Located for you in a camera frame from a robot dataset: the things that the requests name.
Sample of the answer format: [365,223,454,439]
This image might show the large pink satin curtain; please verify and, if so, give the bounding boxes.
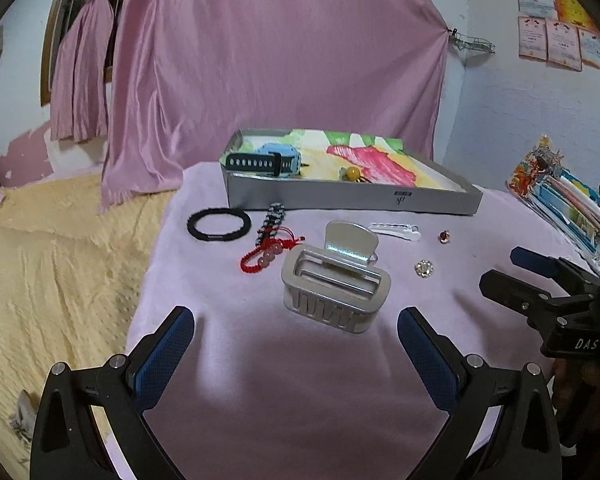
[99,0,454,217]

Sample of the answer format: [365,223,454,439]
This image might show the stack of colourful packets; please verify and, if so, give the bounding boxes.
[505,135,600,257]

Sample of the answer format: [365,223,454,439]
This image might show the wire wall rack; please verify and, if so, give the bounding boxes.
[449,29,496,54]

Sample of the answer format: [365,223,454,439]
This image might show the white snap hair clip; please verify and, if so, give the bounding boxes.
[369,221,422,242]

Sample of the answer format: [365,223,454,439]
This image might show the black and white braided bracelet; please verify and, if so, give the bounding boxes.
[254,203,287,247]

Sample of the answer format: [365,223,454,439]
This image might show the group of wall certificates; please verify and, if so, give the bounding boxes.
[515,0,600,77]

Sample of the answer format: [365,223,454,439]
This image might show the red string bracelet pink beads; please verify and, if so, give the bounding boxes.
[240,226,306,274]

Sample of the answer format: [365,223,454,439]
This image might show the silver hair claw clip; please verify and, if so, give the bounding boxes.
[281,220,391,335]

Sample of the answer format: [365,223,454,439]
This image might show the pink satin window curtain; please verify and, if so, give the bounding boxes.
[50,0,132,142]

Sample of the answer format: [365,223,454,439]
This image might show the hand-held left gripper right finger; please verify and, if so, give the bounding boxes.
[397,306,563,480]

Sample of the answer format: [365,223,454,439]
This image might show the grey shallow box tray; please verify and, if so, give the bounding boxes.
[221,129,483,217]

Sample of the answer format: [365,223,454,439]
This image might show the colourful painted paper lining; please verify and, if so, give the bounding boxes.
[230,129,473,193]

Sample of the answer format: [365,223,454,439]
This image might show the wooden window frame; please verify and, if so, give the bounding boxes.
[40,0,73,107]

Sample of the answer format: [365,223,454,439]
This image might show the black hair tie ring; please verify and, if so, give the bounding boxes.
[187,207,251,242]

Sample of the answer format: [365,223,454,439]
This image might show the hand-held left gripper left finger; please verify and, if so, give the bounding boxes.
[29,306,196,480]

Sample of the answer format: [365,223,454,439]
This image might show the blue smartwatch with dark strap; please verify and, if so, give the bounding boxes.
[225,143,301,177]

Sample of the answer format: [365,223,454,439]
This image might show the person's right hand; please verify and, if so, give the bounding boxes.
[551,359,600,457]

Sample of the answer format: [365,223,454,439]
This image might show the yellow textured bedspread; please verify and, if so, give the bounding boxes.
[0,172,183,480]

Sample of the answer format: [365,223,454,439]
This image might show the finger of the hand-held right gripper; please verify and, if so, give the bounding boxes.
[511,246,600,297]
[480,270,564,329]

